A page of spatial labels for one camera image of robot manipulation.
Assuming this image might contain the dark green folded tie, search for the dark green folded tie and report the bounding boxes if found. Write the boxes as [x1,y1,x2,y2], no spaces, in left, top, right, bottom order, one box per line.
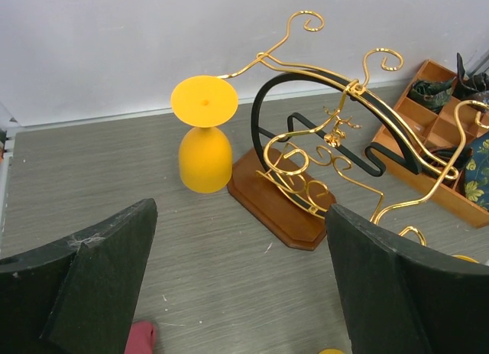
[407,78,455,114]

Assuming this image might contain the gold wine glass rack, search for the gold wine glass rack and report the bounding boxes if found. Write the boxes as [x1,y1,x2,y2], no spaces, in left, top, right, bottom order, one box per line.
[221,10,488,224]

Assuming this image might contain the orange goblet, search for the orange goblet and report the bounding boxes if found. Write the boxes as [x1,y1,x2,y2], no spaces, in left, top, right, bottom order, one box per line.
[170,75,238,193]
[319,348,345,354]

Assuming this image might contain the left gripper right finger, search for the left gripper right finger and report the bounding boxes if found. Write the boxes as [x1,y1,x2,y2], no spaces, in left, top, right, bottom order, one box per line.
[325,204,488,353]

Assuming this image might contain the blue floral folded tie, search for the blue floral folded tie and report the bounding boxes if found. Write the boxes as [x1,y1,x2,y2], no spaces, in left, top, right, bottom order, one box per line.
[463,133,488,211]

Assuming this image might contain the black orange folded tie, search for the black orange folded tie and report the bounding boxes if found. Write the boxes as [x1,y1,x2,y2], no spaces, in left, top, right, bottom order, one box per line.
[422,146,473,171]

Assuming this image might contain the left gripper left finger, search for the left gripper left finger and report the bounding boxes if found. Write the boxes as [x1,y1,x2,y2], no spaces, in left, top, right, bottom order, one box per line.
[1,198,158,353]

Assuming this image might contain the wooden compartment tray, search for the wooden compartment tray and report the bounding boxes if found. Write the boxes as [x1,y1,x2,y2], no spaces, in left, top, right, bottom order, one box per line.
[372,60,488,228]

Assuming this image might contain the dark folded napkin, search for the dark folded napkin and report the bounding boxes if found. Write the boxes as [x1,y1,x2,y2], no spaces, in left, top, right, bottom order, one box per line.
[453,53,488,104]

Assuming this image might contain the red cloth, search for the red cloth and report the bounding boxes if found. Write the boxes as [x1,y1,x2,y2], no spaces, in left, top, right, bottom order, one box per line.
[124,320,157,354]

